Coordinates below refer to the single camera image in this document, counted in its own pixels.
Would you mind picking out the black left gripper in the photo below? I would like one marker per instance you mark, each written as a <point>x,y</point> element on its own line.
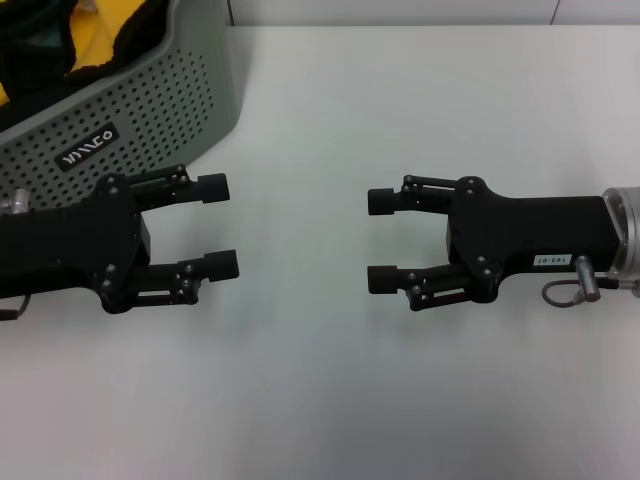
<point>75,250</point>

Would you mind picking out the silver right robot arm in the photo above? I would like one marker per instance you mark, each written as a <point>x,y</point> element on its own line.
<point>627,230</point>

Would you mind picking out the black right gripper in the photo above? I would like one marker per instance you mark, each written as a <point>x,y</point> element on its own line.
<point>540,230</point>

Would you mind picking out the black and yellow towel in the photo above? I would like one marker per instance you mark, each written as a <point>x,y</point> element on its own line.
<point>4,96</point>

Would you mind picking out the grey perforated storage box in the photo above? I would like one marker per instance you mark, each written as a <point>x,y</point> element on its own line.
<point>150,105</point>

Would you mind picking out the dark green yellow-backed towel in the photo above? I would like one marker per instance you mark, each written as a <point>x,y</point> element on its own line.
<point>115,30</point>

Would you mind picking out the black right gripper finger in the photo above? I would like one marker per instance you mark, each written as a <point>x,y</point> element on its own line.
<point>382,279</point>
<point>382,201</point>

